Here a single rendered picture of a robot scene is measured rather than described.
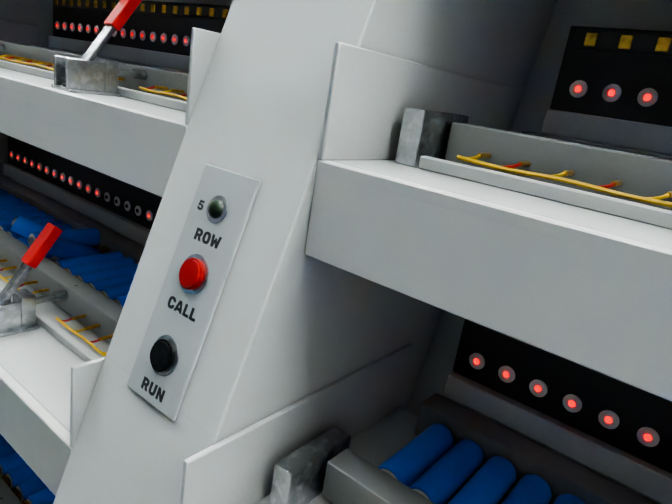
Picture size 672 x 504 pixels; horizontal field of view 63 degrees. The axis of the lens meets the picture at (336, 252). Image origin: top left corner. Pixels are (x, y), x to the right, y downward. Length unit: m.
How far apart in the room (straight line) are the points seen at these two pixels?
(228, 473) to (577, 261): 0.18
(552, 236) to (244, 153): 0.15
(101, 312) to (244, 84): 0.23
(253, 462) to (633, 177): 0.22
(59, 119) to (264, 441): 0.27
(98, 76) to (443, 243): 0.32
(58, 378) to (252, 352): 0.19
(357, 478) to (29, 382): 0.22
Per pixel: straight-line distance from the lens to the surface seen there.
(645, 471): 0.36
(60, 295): 0.49
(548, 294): 0.20
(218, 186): 0.28
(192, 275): 0.27
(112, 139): 0.38
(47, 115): 0.45
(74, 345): 0.44
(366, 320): 0.33
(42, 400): 0.39
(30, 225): 0.61
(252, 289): 0.25
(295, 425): 0.30
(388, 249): 0.23
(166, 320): 0.29
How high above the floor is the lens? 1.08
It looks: 1 degrees down
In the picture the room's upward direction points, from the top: 20 degrees clockwise
